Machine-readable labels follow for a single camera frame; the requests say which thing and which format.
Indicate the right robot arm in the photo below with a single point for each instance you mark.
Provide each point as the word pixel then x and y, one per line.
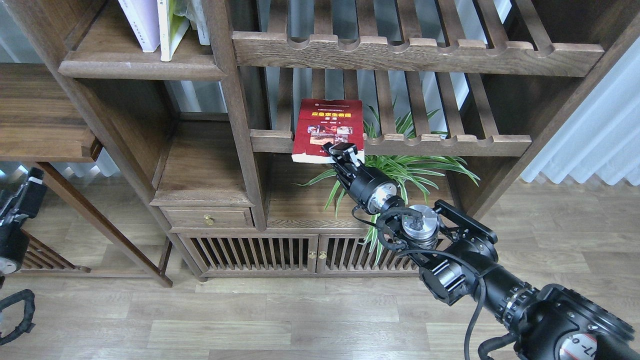
pixel 456 257

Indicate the dark wooden bookshelf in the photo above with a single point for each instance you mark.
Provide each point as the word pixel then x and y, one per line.
pixel 211 132

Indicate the red book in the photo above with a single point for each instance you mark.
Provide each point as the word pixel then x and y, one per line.
pixel 321 121

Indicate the plastic-wrapped white book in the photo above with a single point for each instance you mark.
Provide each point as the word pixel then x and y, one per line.
pixel 193 10

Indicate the wooden side table left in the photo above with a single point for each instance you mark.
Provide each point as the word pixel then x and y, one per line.
pixel 40 126

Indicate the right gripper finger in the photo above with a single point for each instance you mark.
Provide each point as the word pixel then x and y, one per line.
pixel 344 154

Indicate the white book top shelf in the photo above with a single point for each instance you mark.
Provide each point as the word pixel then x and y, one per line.
pixel 142 16

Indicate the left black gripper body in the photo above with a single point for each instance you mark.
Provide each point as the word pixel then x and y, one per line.
pixel 13 244

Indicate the green spider plant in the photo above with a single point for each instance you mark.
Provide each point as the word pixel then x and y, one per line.
pixel 401 169

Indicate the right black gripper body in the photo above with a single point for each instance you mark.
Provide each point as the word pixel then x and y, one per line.
pixel 369 187

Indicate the white curtain right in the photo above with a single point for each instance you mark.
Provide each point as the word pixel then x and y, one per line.
pixel 602 137

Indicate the brass drawer knob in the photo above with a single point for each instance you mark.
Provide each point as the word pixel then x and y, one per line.
pixel 208 220

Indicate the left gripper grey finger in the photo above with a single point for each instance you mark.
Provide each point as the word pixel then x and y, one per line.
pixel 30 196

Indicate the yellow-green book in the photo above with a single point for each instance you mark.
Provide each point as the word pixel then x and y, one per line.
pixel 172 26

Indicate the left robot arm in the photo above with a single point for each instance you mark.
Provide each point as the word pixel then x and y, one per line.
pixel 8 200

